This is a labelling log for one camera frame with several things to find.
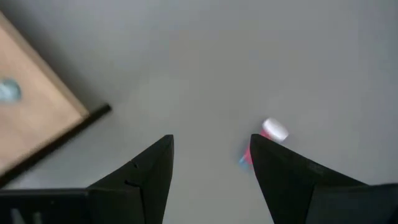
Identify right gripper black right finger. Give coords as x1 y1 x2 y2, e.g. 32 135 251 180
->
249 133 368 224

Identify wooden tray board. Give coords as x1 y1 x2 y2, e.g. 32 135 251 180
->
0 12 112 187

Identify blue medicine bottle red pills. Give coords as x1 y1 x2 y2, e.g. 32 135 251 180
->
0 77 22 103

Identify pink medicine bottle red pills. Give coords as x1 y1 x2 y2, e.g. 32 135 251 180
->
238 117 290 170

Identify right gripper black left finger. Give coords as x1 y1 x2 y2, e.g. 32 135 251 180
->
86 134 175 224

